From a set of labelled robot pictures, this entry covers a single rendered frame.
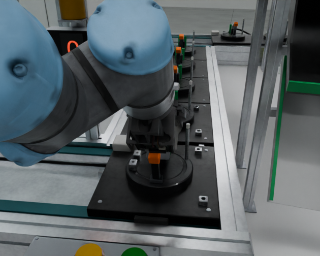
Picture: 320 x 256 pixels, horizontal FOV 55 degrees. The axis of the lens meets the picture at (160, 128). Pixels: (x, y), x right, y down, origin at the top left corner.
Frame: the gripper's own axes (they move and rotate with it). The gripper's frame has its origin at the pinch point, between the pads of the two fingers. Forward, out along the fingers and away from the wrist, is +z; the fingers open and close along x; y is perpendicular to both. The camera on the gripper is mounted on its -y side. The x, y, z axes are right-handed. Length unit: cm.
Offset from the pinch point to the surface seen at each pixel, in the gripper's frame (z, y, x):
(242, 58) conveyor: 93, -73, 32
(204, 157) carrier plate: 12.0, 2.5, 9.5
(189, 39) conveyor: 107, -94, 3
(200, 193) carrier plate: 3.4, 11.7, 8.5
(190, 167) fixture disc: 5.5, 6.5, 6.3
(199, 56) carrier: 71, -60, 9
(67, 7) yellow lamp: -9.4, -20.7, -19.0
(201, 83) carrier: 45, -33, 9
